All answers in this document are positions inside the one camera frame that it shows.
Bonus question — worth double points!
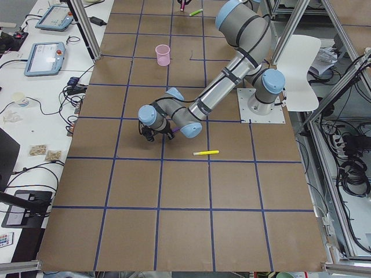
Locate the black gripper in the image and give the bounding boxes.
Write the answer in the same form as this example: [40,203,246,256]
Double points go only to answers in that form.
[139,120,174,142]

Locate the pink marker pen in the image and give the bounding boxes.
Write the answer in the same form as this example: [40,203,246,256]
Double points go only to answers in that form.
[179,0,186,12]

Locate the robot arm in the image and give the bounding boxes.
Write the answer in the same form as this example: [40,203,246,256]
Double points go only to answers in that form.
[138,1,285,142]

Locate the pink mesh cup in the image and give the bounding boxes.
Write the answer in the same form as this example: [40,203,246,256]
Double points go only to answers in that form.
[155,45,170,67]

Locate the yellow marker pen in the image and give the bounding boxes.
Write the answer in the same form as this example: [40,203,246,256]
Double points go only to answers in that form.
[193,150,220,156]

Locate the black power adapter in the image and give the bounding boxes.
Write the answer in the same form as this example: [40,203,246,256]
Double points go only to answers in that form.
[89,16,107,26]

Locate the near teach pendant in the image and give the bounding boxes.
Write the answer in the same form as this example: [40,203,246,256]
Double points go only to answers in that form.
[24,42,66,77]

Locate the teach pendant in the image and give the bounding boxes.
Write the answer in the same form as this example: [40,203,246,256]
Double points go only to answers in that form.
[35,5,74,31]
[24,42,66,77]

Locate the green marker pen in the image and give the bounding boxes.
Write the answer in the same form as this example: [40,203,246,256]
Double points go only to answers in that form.
[189,9,203,17]

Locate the far teach pendant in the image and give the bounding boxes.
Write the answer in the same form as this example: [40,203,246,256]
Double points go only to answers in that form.
[35,5,74,31]

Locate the white plastic chair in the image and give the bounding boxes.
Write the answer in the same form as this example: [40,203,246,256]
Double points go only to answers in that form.
[277,35,321,112]

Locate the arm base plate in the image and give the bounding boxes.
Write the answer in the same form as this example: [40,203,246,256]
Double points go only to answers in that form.
[237,88,286,124]

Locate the aluminium frame post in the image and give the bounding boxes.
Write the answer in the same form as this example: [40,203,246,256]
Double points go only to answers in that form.
[66,0,101,61]

